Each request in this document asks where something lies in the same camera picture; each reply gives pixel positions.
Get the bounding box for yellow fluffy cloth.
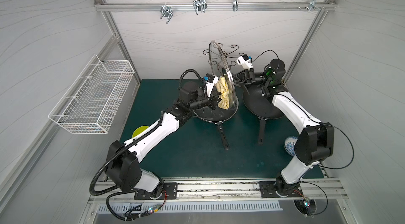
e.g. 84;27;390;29
215;77;230;110

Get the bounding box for glass pot lid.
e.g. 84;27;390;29
208;41;237;111
194;104;239;123

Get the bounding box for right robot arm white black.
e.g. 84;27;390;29
233;55;334;197

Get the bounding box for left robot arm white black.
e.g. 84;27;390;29
105;77;221;198

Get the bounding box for right frying pan black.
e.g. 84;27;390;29
243;85;284;145

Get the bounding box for frying pan black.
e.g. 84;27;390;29
243;85;284;145
194;102;239;150

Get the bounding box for copper scroll mug tree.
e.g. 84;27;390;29
202;42;245;71

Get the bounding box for left frying pan black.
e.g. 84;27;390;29
194;102;239;150

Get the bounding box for green table mat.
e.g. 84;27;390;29
120;79;297;178

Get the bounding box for green plastic bowl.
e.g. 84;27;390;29
132;126;149;138

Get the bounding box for metal hook clamp small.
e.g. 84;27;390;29
233;0;239;12

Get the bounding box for blue white patterned bowl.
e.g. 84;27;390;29
284;136;298;156

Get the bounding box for metal hook clamp middle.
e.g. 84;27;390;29
193;0;207;15

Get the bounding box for metal hook clamp left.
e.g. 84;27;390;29
160;3;173;24

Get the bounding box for metal hook clamp right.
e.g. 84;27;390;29
297;0;325;12

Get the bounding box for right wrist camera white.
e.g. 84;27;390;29
237;55;253;70

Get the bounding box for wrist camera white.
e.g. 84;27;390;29
204;74;218;97
237;55;253;70

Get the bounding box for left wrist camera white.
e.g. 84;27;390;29
204;74;218;97

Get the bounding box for black corrugated cable conduit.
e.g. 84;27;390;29
89;68;206;197

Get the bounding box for aluminium crossbar rail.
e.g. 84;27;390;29
95;1;338;12

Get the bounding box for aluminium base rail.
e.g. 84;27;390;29
88;178;348;204

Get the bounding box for white wire basket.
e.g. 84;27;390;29
48;55;135;134

